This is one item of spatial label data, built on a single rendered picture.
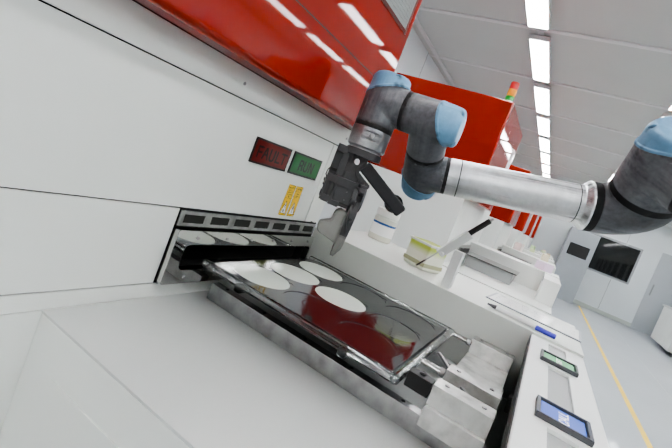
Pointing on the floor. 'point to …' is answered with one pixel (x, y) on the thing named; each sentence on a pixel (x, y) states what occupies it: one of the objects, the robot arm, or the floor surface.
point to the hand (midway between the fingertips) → (337, 250)
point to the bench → (664, 329)
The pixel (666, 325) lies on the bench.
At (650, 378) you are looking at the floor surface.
